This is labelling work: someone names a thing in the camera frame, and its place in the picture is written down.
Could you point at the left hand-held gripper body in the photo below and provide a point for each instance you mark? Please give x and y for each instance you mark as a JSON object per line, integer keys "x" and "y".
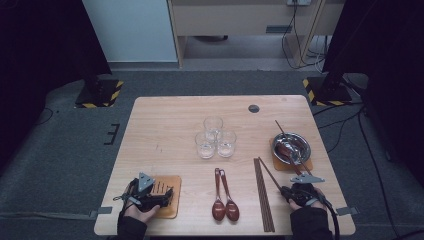
{"x": 146, "y": 196}

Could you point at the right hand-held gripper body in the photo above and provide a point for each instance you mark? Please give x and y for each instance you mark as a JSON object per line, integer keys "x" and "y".
{"x": 305, "y": 193}

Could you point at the wooden slotted trivet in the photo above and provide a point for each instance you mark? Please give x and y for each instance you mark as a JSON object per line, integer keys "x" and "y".
{"x": 175, "y": 200}
{"x": 280, "y": 166}

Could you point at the bundle of brown chopsticks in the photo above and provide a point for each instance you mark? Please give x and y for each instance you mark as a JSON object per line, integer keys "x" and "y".
{"x": 263, "y": 200}

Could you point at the stainless steel bowl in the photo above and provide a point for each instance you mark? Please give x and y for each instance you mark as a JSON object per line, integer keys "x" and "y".
{"x": 301, "y": 143}

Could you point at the person's right hand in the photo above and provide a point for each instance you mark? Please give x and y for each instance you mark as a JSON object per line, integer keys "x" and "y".
{"x": 321, "y": 201}

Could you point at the person's left hand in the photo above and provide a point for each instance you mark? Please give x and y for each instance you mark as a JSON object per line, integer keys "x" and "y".
{"x": 143, "y": 216}

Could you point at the grey tape strip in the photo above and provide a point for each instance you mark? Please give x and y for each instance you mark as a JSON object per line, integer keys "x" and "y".
{"x": 346, "y": 211}
{"x": 101, "y": 211}

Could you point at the clear drinking glass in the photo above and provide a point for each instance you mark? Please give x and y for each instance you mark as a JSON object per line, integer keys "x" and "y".
{"x": 226, "y": 146}
{"x": 213, "y": 125}
{"x": 205, "y": 148}

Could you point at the black yellow striped stand base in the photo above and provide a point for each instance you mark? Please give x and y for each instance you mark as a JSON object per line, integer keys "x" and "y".
{"x": 100, "y": 95}
{"x": 328, "y": 95}

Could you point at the black curtain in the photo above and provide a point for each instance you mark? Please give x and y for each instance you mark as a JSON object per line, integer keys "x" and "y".
{"x": 386, "y": 50}
{"x": 40, "y": 50}

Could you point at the white cabinet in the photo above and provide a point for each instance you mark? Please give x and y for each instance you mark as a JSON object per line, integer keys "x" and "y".
{"x": 133, "y": 30}

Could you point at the beige wooden desk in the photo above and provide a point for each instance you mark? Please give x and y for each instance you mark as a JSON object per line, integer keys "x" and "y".
{"x": 233, "y": 18}

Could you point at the white power strip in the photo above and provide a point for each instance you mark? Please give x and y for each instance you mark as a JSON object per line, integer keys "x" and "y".
{"x": 299, "y": 2}

